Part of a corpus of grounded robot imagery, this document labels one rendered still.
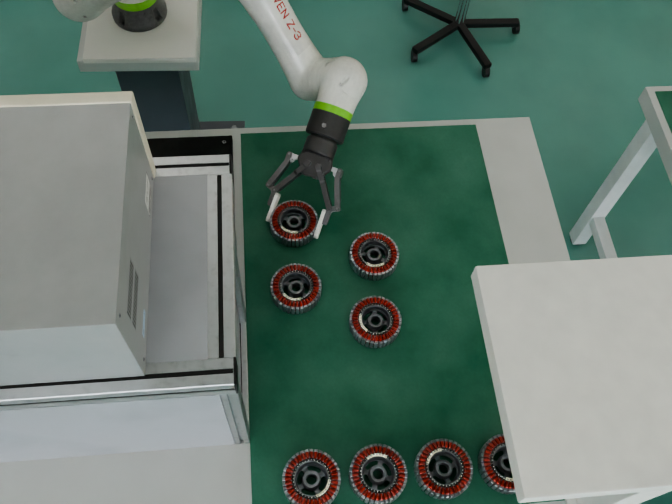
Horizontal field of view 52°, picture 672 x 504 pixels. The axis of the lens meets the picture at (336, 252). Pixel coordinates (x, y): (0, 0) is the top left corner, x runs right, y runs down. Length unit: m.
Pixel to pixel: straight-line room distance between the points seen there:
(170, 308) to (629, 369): 0.71
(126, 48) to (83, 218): 1.05
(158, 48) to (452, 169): 0.85
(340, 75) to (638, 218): 1.56
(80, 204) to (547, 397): 0.71
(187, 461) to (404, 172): 0.85
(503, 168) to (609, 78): 1.50
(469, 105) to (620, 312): 1.90
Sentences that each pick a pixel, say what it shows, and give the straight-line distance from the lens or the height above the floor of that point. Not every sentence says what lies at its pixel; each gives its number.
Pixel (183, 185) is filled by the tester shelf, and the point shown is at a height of 1.11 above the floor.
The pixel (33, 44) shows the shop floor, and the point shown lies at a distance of 3.25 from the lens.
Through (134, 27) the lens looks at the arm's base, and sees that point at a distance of 2.04.
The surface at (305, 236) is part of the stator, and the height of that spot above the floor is 0.78.
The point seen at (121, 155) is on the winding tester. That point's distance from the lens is 1.07.
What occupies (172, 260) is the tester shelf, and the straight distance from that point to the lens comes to 1.19.
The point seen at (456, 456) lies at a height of 0.78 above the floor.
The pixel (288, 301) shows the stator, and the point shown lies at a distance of 1.51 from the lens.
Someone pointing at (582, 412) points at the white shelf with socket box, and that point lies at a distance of 1.06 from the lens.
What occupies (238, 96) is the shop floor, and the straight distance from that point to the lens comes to 2.88.
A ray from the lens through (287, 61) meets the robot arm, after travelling 1.69.
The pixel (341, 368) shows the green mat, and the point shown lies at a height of 0.75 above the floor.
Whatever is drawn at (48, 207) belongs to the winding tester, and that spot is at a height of 1.32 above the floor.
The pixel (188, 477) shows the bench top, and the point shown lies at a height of 0.75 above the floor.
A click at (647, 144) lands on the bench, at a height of 0.60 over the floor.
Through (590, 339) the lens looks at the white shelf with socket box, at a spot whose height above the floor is 1.20.
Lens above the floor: 2.15
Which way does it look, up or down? 61 degrees down
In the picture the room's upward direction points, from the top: 6 degrees clockwise
